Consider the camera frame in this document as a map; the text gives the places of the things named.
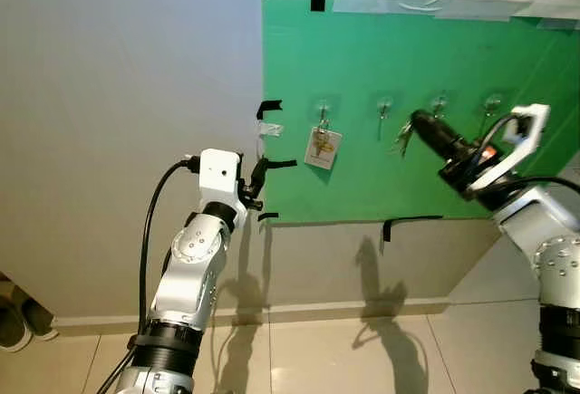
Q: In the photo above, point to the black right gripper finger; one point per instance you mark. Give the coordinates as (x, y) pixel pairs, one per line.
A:
(433, 145)
(439, 127)

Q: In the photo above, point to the bunch of keys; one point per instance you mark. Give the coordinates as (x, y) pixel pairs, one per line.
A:
(401, 140)

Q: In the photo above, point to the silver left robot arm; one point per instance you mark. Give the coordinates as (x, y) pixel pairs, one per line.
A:
(195, 258)

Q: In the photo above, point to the keys with white card tag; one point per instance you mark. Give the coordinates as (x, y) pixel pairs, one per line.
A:
(323, 148)

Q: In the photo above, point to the thin black tape strip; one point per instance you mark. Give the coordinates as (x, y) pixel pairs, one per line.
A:
(283, 164)

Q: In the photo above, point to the short black tape piece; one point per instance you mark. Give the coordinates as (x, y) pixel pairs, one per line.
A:
(268, 216)

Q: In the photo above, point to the small clear tape piece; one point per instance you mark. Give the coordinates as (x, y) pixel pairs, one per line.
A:
(270, 129)

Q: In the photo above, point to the folded black tape piece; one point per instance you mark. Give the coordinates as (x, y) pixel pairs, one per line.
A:
(268, 107)

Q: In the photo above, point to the angled black tape strip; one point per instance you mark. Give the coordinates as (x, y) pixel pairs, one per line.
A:
(408, 220)

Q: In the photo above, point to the wide clear tape strip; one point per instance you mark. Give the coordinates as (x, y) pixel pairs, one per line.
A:
(471, 0)

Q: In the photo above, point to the dark shoe white sole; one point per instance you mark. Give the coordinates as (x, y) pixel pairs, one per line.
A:
(38, 317)
(11, 326)

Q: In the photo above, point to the clear adhesive wall hook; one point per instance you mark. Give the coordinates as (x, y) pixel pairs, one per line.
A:
(439, 101)
(385, 102)
(494, 100)
(323, 104)

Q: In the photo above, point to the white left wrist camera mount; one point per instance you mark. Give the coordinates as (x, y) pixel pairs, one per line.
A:
(217, 175)

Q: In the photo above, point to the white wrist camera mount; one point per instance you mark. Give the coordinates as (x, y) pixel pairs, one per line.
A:
(217, 175)
(535, 122)

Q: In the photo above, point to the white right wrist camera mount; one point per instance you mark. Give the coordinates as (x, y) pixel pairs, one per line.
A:
(535, 122)

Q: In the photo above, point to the green wall board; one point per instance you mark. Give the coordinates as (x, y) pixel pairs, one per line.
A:
(362, 68)

